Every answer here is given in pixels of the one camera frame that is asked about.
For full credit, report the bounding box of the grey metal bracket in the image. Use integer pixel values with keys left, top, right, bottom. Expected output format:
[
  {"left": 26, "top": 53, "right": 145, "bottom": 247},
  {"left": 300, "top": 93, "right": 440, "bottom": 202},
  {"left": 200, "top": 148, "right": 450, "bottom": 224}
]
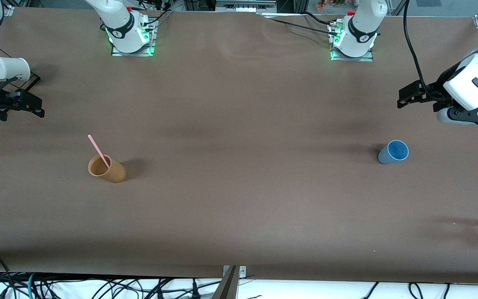
[{"left": 222, "top": 265, "right": 247, "bottom": 278}]

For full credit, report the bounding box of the blue cup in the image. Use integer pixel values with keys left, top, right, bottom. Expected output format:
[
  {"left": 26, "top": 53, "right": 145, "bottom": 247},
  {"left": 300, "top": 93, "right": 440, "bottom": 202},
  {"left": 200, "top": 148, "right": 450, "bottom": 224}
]
[{"left": 378, "top": 140, "right": 410, "bottom": 165}]

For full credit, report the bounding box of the white paper cup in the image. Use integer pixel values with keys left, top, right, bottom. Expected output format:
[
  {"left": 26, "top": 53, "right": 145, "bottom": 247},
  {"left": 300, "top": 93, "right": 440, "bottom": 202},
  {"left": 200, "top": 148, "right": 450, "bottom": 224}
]
[{"left": 0, "top": 57, "right": 31, "bottom": 82}]

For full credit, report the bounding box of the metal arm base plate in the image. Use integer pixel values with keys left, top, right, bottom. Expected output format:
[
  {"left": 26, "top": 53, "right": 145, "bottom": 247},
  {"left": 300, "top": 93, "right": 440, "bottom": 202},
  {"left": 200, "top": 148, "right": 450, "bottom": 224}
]
[
  {"left": 111, "top": 19, "right": 156, "bottom": 57},
  {"left": 330, "top": 23, "right": 374, "bottom": 62}
]

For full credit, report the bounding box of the brown wooden cup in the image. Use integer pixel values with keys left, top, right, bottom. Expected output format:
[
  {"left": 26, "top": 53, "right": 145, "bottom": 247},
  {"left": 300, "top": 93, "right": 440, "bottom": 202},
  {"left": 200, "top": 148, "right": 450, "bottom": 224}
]
[{"left": 88, "top": 154, "right": 127, "bottom": 184}]

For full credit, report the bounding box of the grey power strip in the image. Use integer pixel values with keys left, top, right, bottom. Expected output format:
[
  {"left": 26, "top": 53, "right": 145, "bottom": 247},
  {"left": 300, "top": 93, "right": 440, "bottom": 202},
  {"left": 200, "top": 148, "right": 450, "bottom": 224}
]
[{"left": 215, "top": 0, "right": 278, "bottom": 12}]

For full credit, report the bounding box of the dark camera pole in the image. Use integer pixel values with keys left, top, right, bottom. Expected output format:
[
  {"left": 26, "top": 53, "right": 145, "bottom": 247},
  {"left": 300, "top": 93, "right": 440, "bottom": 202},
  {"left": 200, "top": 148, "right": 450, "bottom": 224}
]
[{"left": 211, "top": 266, "right": 239, "bottom": 299}]

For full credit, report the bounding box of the brown table cover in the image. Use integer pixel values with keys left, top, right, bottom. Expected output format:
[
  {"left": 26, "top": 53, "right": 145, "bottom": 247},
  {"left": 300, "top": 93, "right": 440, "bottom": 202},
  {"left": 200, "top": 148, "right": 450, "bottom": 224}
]
[{"left": 0, "top": 6, "right": 478, "bottom": 285}]

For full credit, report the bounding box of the pink chopstick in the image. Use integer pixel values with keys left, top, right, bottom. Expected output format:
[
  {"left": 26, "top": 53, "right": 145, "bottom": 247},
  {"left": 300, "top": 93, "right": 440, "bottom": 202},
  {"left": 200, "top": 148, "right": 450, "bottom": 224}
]
[{"left": 88, "top": 134, "right": 111, "bottom": 169}]

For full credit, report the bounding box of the grey device at corner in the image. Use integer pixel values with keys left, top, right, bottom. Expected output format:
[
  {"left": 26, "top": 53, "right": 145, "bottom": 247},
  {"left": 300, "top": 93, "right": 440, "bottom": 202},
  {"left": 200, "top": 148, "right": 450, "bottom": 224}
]
[{"left": 0, "top": 71, "right": 41, "bottom": 94}]

